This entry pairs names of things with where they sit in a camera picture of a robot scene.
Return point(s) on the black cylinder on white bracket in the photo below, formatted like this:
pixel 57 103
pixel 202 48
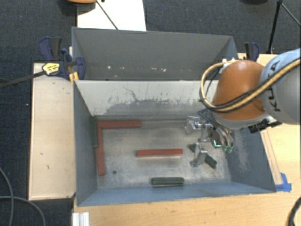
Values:
pixel 261 126

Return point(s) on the grey metal bin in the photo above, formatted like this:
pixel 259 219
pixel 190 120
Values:
pixel 150 55

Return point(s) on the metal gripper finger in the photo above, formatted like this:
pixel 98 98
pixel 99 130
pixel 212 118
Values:
pixel 200 153
pixel 192 125

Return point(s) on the dark green flat block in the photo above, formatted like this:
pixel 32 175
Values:
pixel 211 162
pixel 167 181
pixel 94 133

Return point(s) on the pale wood board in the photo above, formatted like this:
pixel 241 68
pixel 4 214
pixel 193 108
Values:
pixel 51 138

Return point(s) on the red-brown flat block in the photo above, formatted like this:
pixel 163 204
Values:
pixel 101 152
pixel 120 124
pixel 160 152

